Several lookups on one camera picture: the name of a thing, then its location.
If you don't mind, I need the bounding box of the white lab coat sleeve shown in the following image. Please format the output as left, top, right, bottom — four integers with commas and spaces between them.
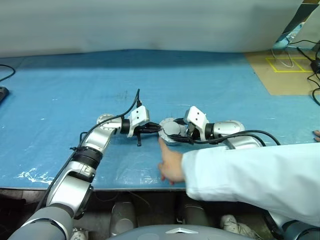
180, 142, 320, 227

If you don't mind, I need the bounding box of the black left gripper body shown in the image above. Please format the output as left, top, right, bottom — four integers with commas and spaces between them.
133, 123, 151, 148

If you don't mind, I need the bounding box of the brown cardboard sheet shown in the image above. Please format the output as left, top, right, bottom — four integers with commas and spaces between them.
244, 48, 320, 96

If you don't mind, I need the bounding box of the white cable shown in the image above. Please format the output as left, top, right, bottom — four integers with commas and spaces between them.
271, 46, 295, 68

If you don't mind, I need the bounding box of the grey rounded cylinder shape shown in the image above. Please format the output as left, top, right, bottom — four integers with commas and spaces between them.
179, 203, 208, 226
109, 201, 137, 237

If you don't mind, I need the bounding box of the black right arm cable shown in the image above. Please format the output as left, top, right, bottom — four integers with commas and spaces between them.
193, 128, 282, 146

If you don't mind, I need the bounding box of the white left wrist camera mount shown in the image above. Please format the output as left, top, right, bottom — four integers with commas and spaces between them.
127, 105, 151, 138

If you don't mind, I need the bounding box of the round motor lid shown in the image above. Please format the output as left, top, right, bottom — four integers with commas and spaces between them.
159, 117, 188, 138

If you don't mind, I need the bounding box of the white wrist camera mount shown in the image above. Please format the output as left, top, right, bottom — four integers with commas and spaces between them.
183, 105, 210, 141
127, 105, 151, 138

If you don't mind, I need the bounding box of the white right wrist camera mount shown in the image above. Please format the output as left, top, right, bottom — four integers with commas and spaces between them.
183, 105, 210, 141

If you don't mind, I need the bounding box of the person's left hand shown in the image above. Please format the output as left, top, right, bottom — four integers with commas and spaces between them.
156, 138, 186, 186

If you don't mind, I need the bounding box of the black flat device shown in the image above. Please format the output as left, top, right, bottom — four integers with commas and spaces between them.
0, 86, 10, 104

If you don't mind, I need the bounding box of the blue plastic table cover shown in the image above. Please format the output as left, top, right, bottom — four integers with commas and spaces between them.
0, 49, 320, 192

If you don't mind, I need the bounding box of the white panel board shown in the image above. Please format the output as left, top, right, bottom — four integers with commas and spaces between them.
289, 3, 320, 43

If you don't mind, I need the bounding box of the black power cable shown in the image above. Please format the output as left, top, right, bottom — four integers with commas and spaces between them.
287, 39, 320, 62
306, 71, 320, 106

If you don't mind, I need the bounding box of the dark grey frame post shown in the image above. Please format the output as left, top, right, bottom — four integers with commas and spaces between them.
281, 2, 313, 35

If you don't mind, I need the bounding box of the thin black cable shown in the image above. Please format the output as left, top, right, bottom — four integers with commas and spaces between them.
0, 64, 16, 83

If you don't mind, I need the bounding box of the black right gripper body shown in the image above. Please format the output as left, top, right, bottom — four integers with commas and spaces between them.
184, 122, 201, 140

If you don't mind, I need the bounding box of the grey robot torso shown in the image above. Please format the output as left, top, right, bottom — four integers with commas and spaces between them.
106, 223, 221, 240

